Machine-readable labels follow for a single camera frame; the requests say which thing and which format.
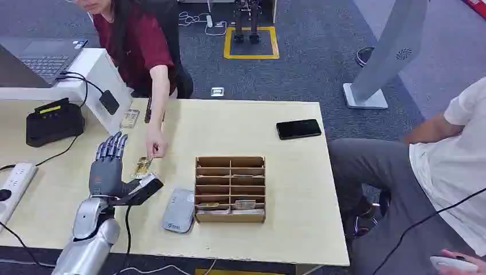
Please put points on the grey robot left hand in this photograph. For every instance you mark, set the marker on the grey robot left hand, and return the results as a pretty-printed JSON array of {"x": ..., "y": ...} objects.
[{"x": 106, "y": 175}]

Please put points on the white handheld device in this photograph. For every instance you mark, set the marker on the white handheld device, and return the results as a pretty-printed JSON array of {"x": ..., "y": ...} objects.
[{"x": 452, "y": 264}]

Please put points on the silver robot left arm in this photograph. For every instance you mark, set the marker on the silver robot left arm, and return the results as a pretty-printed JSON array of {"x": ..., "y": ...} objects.
[{"x": 89, "y": 235}]

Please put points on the person's hand at card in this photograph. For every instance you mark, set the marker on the person's hand at card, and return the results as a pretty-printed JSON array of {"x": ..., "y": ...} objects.
[{"x": 155, "y": 142}]

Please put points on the clear plastic card case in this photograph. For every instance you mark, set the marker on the clear plastic card case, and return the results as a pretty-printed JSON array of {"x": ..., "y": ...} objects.
[{"x": 130, "y": 118}]

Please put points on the black power adapter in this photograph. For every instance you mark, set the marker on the black power adapter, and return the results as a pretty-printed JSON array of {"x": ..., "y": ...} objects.
[{"x": 109, "y": 102}]

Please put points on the black desktop card device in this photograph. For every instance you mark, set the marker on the black desktop card device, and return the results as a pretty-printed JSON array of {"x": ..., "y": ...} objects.
[{"x": 53, "y": 123}]

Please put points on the black pen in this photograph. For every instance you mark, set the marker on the black pen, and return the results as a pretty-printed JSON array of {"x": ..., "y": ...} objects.
[{"x": 148, "y": 111}]

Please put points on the grey card reader pad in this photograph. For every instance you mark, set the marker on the grey card reader pad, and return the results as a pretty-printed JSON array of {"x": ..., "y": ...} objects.
[{"x": 179, "y": 211}]

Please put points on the white desk riser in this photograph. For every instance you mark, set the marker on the white desk riser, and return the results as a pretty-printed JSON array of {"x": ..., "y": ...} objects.
[{"x": 95, "y": 76}]

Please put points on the gold card in box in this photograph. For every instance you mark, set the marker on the gold card in box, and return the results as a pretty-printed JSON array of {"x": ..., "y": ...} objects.
[{"x": 208, "y": 205}]

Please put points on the wooden card box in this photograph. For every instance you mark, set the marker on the wooden card box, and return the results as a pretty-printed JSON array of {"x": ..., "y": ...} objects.
[{"x": 230, "y": 216}]

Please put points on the grey laptop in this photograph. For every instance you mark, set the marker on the grey laptop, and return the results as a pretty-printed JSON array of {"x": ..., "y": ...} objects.
[{"x": 41, "y": 57}]

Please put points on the person in red top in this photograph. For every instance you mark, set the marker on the person in red top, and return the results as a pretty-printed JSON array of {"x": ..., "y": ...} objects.
[{"x": 136, "y": 41}]

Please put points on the silver floor socket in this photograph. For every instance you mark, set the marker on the silver floor socket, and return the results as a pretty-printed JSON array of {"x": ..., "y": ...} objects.
[{"x": 217, "y": 92}]

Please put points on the pale card in box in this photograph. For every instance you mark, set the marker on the pale card in box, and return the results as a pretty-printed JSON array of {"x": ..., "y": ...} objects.
[{"x": 245, "y": 205}]

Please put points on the black office chair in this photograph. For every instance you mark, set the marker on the black office chair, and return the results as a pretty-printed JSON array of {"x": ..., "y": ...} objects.
[{"x": 178, "y": 45}]

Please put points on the yellow floor tape square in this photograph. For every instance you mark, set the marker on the yellow floor tape square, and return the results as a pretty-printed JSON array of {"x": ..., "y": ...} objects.
[{"x": 227, "y": 47}]

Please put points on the white floor power strip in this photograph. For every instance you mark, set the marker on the white floor power strip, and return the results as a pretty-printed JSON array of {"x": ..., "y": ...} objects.
[{"x": 209, "y": 21}]

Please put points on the black smartphone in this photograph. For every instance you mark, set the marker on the black smartphone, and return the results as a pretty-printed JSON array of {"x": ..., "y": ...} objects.
[{"x": 298, "y": 129}]

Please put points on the black robot legs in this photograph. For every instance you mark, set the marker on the black robot legs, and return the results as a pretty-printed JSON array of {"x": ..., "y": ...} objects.
[{"x": 247, "y": 19}]

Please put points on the black chair base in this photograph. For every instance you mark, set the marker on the black chair base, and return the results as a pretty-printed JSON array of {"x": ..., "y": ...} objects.
[{"x": 366, "y": 212}]

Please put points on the black round floor object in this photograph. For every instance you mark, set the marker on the black round floor object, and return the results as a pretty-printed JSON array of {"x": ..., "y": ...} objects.
[{"x": 363, "y": 56}]

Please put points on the white display stand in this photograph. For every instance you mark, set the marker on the white display stand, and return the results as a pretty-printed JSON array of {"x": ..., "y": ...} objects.
[{"x": 383, "y": 57}]

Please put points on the person in white top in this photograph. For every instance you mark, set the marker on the person in white top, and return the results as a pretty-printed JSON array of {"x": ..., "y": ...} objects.
[{"x": 429, "y": 178}]

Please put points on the person's hand holding device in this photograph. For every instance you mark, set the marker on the person's hand holding device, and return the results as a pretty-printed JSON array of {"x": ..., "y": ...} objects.
[{"x": 465, "y": 262}]

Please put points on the red object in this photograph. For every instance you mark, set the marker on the red object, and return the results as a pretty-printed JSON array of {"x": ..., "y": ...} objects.
[{"x": 476, "y": 7}]

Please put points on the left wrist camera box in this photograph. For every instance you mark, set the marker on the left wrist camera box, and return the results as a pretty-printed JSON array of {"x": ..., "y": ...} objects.
[{"x": 146, "y": 186}]

